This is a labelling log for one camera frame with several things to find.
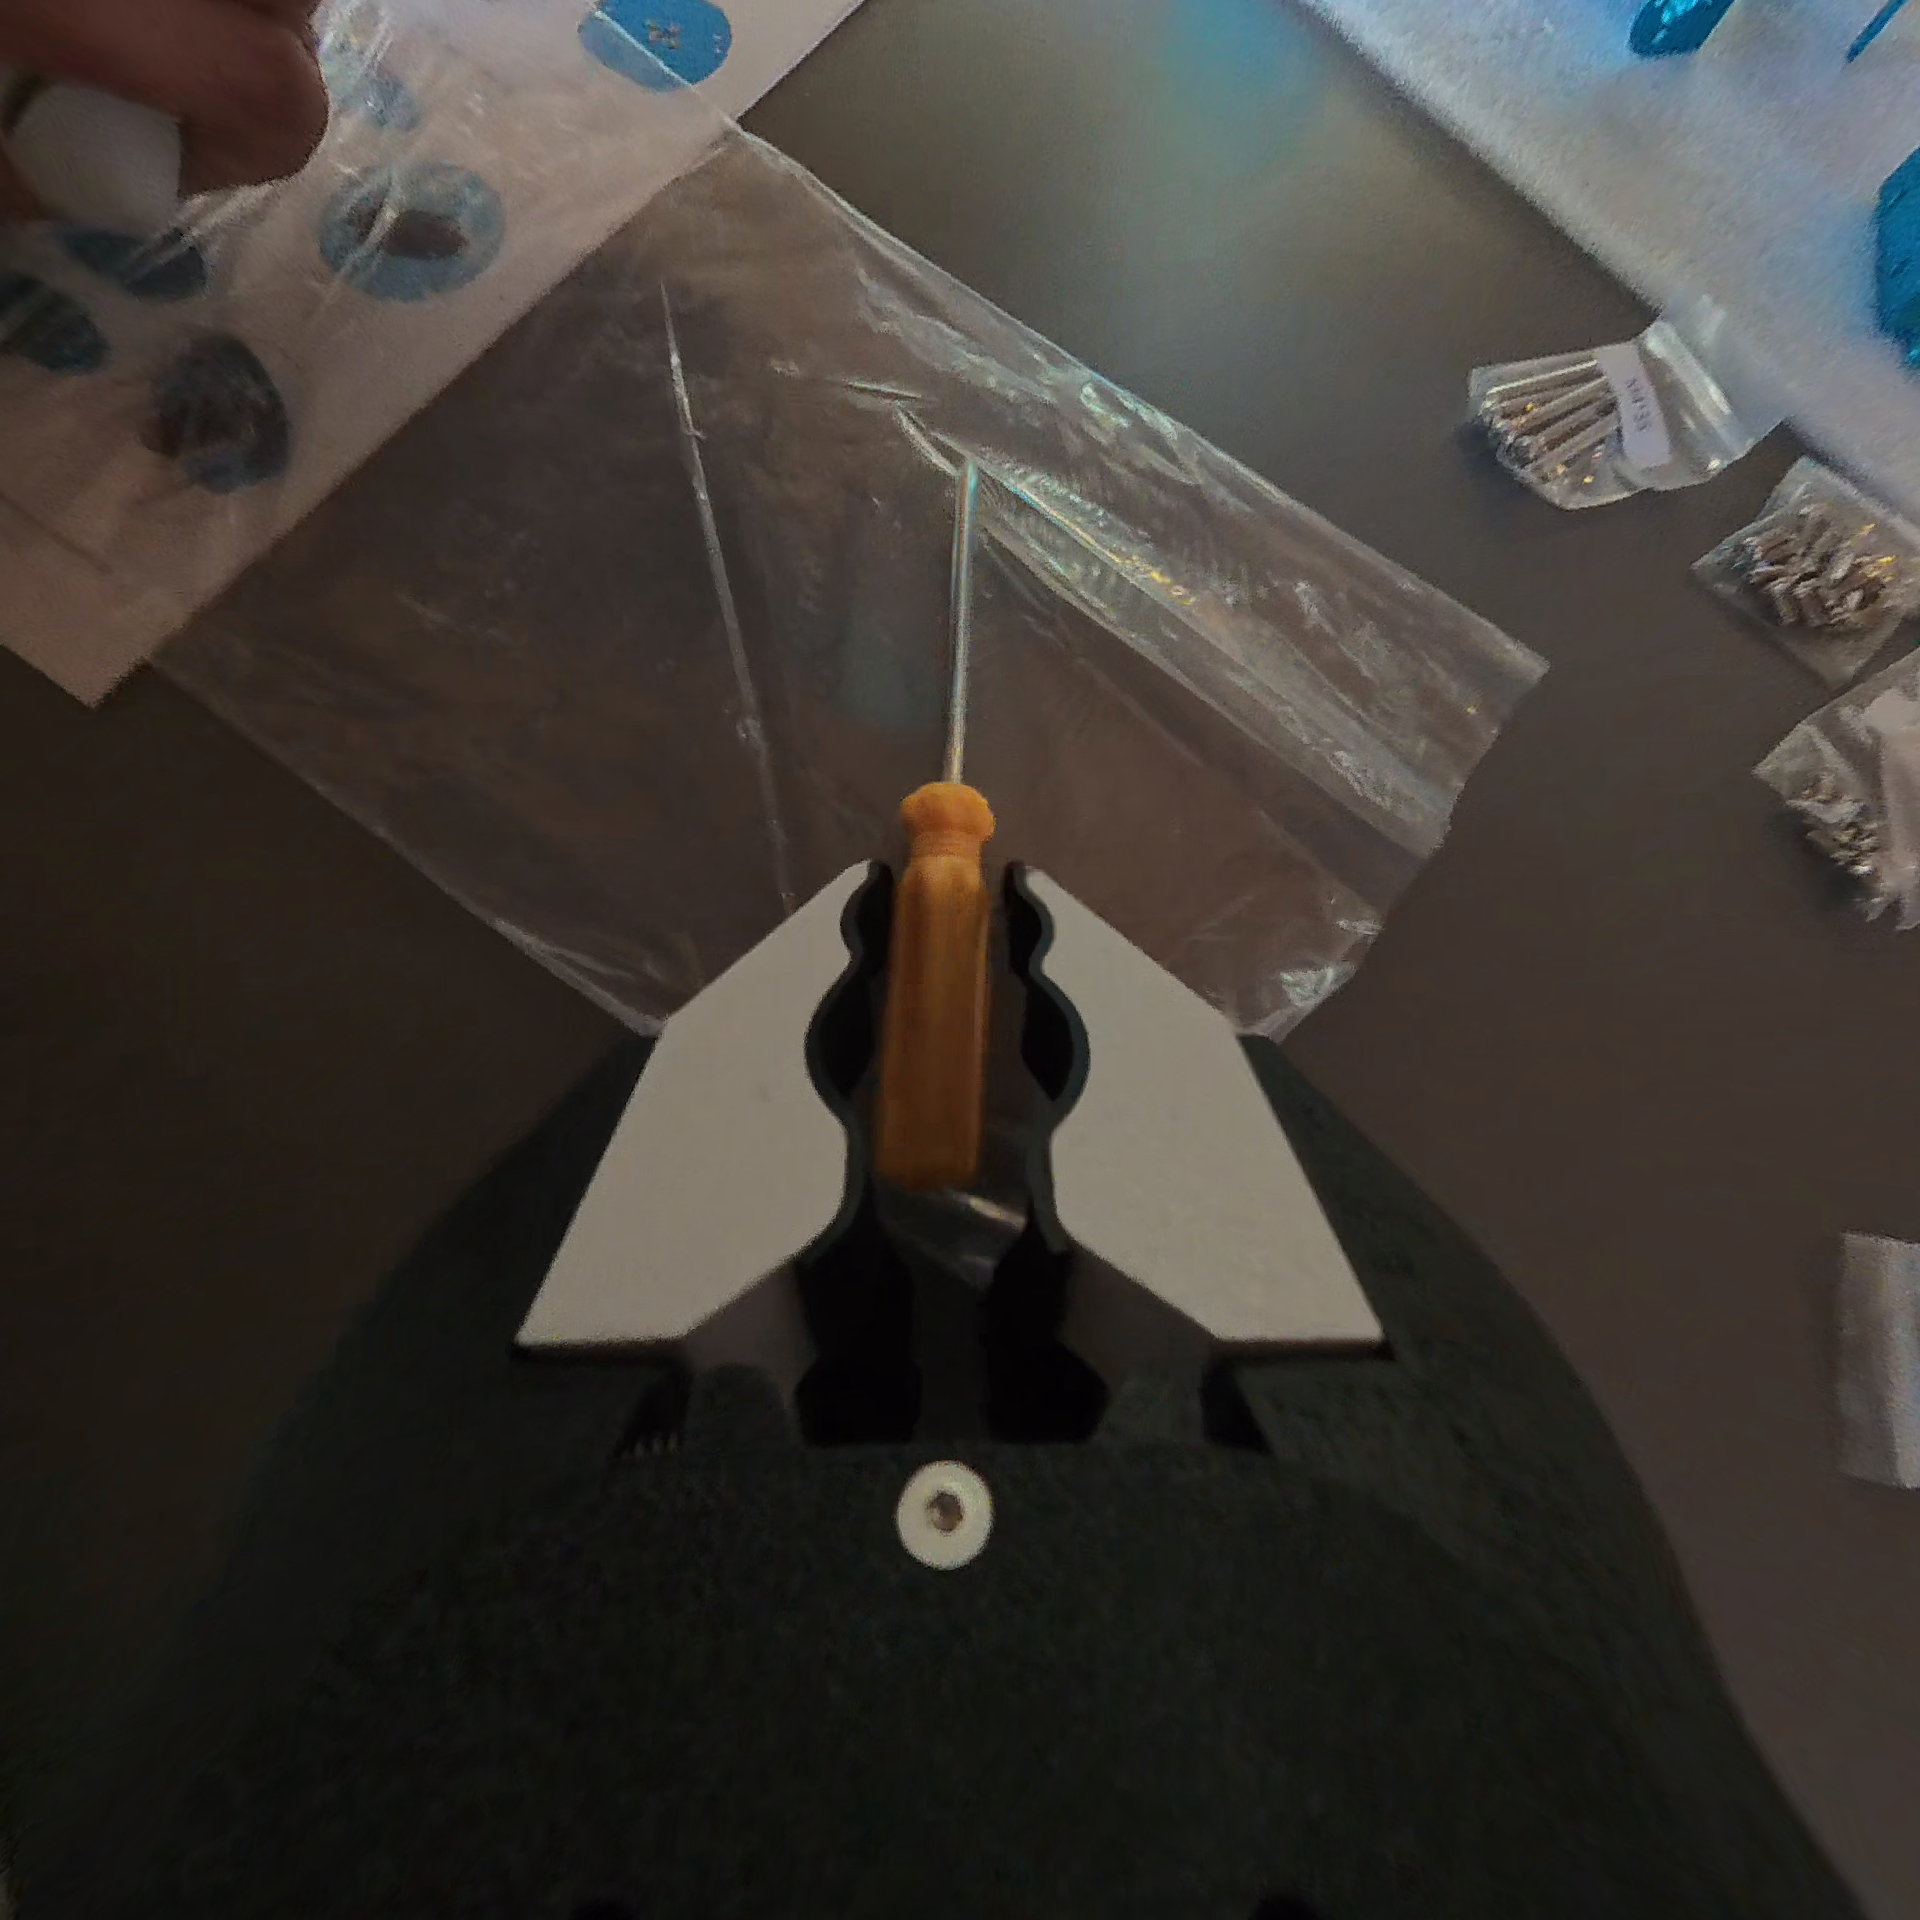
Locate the white foam sheet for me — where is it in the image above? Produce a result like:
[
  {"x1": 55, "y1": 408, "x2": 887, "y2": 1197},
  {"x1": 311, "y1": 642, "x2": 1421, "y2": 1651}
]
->
[{"x1": 1296, "y1": 0, "x2": 1920, "y2": 512}]

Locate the person's left hand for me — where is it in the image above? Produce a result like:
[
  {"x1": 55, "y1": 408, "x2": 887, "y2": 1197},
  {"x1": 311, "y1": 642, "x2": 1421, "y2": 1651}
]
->
[{"x1": 0, "y1": 0, "x2": 337, "y2": 226}]

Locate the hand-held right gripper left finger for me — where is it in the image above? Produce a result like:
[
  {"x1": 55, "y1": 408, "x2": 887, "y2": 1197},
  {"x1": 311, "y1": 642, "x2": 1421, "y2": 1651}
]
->
[{"x1": 515, "y1": 859, "x2": 921, "y2": 1444}]

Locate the yellow-handled screwdriver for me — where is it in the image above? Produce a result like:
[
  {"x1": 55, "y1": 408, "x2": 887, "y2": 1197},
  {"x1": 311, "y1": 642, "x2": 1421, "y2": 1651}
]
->
[{"x1": 873, "y1": 454, "x2": 1001, "y2": 1195}]

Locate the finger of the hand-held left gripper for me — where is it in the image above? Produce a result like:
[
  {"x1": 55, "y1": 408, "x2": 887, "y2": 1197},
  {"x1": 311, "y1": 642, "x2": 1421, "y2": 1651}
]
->
[{"x1": 0, "y1": 78, "x2": 191, "y2": 237}]

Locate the wide blue perforated bracket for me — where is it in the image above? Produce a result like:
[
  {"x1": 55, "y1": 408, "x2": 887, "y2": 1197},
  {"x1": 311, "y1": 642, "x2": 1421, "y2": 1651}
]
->
[{"x1": 1871, "y1": 148, "x2": 1920, "y2": 370}]

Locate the single clear hardware bag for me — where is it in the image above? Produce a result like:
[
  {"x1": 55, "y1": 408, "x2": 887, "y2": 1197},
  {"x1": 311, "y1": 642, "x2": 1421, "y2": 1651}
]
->
[{"x1": 1836, "y1": 1231, "x2": 1920, "y2": 1491}]

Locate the pile of small screw bags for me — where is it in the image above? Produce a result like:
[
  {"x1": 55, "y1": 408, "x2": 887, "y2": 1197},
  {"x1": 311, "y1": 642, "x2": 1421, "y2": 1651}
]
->
[{"x1": 1465, "y1": 316, "x2": 1920, "y2": 926}]

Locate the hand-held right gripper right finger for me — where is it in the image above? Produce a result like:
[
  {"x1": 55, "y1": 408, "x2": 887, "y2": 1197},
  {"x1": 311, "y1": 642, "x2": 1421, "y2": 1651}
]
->
[{"x1": 983, "y1": 862, "x2": 1386, "y2": 1444}]

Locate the clear plastic bag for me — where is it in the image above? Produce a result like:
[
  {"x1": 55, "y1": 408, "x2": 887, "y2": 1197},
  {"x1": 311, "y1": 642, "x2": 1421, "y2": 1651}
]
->
[{"x1": 120, "y1": 0, "x2": 1551, "y2": 1292}]

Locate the white assembly instruction sheet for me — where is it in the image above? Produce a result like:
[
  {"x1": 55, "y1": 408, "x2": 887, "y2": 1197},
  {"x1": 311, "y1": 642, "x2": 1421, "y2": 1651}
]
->
[{"x1": 0, "y1": 0, "x2": 873, "y2": 709}]

